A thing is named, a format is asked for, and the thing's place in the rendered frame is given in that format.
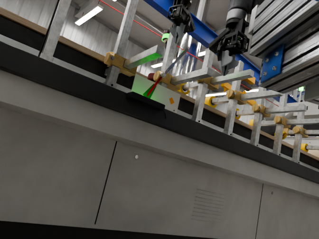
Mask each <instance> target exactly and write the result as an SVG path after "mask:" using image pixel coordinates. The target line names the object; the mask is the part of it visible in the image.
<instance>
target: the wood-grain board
mask: <svg viewBox="0 0 319 239"><path fill-rule="evenodd" d="M0 16H3V17H5V18H7V19H9V20H11V21H14V22H16V23H18V24H20V25H22V26H25V27H27V28H29V29H31V30H33V31H36V32H38V33H40V34H42V35H44V36H45V35H46V32H47V29H46V28H44V27H42V26H40V25H38V24H36V23H33V22H31V21H29V20H27V19H25V18H23V17H21V16H19V15H17V14H14V13H12V12H10V11H8V10H6V9H4V8H2V7H0ZM58 42H59V43H61V44H63V45H66V46H68V47H70V48H72V49H74V50H77V51H79V52H81V53H83V54H85V55H88V56H90V57H92V58H94V59H96V60H99V61H101V62H103V63H104V58H105V56H103V55H101V54H99V53H97V52H95V51H93V50H91V49H88V48H86V47H84V46H82V45H80V44H78V43H76V42H74V41H72V40H69V39H67V38H65V37H63V36H61V35H60V36H59V39H58ZM136 74H138V75H140V76H142V77H144V78H146V79H147V78H148V77H147V76H145V75H143V74H141V73H139V72H137V71H136ZM174 92H176V93H178V94H181V96H180V98H182V99H184V100H186V101H188V102H190V103H192V104H195V101H196V99H194V98H192V97H189V96H187V95H185V94H183V93H181V92H179V91H174ZM204 109H205V110H208V111H210V112H212V113H214V114H216V115H219V116H221V117H223V118H225V119H226V114H225V113H223V112H221V111H219V110H217V109H215V108H213V107H211V106H208V105H206V104H204ZM234 123H236V124H238V125H240V126H243V127H245V128H247V129H249V130H251V131H252V128H253V127H252V126H251V125H249V124H246V123H244V122H242V121H240V120H238V119H236V118H235V121H234ZM260 135H262V136H265V137H267V138H269V139H271V140H273V141H274V138H275V137H274V136H272V135H270V134H268V133H266V132H263V131H261V130H260ZM281 144H282V145H284V146H286V147H289V148H291V149H293V147H294V146H293V145H291V144H289V143H287V142H285V141H282V143H281ZM300 153H302V154H304V155H306V156H308V157H311V158H313V159H315V160H317V161H319V158H318V157H316V156H314V155H312V154H310V153H308V152H306V151H304V150H300Z"/></svg>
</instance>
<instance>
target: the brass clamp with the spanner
mask: <svg viewBox="0 0 319 239"><path fill-rule="evenodd" d="M160 73H162V72H161V71H156V72H155V74H154V76H153V80H155V81H157V80H158V79H159V78H160ZM172 77H174V76H172V75H170V74H168V73H167V74H166V77H165V78H161V80H160V81H159V82H158V83H160V82H163V83H165V84H167V88H168V89H170V90H172V91H178V90H180V88H181V84H178V85H173V84H171V83H170V82H171V78H172Z"/></svg>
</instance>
